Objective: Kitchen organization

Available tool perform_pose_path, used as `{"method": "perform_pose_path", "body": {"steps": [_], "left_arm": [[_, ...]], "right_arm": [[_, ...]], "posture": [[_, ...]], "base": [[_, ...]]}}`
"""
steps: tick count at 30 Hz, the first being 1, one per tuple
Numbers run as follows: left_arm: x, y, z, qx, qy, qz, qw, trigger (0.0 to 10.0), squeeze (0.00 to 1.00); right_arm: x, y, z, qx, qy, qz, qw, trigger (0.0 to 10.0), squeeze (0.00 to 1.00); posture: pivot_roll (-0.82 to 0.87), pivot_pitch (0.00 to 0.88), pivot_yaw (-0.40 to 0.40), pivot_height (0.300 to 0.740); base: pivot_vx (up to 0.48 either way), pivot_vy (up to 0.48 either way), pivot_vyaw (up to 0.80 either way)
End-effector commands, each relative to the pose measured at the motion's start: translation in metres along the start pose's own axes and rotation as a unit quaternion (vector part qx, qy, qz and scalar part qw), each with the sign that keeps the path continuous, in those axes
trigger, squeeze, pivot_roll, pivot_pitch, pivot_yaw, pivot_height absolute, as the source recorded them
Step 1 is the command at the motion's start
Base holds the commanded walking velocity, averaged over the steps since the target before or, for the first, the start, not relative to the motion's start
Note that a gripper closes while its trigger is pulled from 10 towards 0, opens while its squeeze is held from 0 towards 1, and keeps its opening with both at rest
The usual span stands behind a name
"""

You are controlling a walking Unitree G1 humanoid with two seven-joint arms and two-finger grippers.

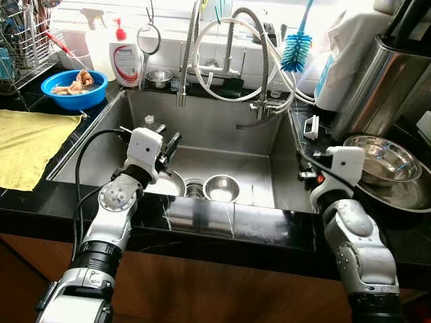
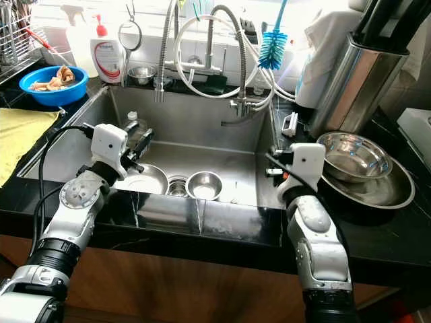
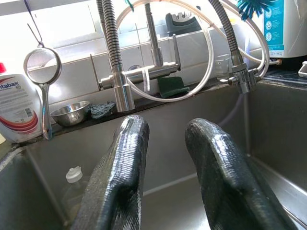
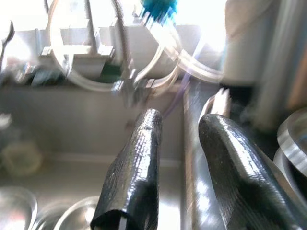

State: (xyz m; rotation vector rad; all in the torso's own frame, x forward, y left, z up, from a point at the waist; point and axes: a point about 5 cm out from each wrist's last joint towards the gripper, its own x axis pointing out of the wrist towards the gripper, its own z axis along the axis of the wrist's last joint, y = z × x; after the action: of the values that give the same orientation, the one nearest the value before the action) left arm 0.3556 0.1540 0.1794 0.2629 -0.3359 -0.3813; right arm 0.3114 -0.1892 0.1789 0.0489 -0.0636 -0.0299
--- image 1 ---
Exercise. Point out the white plastic bag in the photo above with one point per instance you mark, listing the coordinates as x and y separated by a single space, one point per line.
347 54

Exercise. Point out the white plastic tray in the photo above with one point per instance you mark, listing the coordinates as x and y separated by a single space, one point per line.
424 124

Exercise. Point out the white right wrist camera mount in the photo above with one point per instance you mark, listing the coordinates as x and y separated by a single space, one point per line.
343 168

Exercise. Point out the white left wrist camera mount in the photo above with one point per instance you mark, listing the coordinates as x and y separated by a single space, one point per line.
145 151

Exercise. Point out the blue plastic bowl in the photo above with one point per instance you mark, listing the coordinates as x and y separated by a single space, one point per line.
74 101

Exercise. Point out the wide steel bowl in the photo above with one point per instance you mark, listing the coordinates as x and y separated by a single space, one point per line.
384 161

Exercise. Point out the tiny steel bowl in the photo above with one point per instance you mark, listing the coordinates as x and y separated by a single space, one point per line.
159 77

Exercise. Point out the steel gooseneck faucet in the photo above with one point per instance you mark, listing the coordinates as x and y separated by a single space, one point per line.
264 60

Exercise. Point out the large steel plate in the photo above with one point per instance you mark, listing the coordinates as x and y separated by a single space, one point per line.
404 200

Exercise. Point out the small clear bottle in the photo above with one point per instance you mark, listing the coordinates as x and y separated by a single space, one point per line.
149 121

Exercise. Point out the steel sink drain strainer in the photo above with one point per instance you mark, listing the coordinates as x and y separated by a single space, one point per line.
195 188

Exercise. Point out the round steel strainer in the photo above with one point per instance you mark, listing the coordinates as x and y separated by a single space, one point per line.
148 39

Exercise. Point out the brown wooden cabinet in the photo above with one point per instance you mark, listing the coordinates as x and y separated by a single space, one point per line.
202 289

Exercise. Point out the stainless steel knife holder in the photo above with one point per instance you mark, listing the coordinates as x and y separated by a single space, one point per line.
384 87

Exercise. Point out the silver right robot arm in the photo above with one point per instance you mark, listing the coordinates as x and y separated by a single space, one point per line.
360 249

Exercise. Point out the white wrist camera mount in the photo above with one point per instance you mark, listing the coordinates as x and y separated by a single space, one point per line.
343 168
145 151

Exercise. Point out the steel spring faucet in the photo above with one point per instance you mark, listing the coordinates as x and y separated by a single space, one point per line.
187 60

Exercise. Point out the shallow steel bowl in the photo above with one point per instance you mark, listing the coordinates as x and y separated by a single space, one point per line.
172 185

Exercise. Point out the blue bottle brush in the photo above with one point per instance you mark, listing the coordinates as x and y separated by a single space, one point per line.
296 52

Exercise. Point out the black sponge holder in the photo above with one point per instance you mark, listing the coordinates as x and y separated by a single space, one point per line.
232 87

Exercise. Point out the stainless steel sink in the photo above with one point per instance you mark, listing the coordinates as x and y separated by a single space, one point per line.
215 134

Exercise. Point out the white spray bottle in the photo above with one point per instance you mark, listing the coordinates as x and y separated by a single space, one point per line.
94 33

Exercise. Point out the small steel bowl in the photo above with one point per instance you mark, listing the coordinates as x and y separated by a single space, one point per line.
222 188

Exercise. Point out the beige raw food pieces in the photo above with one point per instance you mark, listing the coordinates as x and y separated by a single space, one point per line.
75 84

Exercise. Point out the white soap bottle red pump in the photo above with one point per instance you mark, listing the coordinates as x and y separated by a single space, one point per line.
126 60

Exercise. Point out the yellow cloth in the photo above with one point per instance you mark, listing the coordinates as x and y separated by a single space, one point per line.
30 145

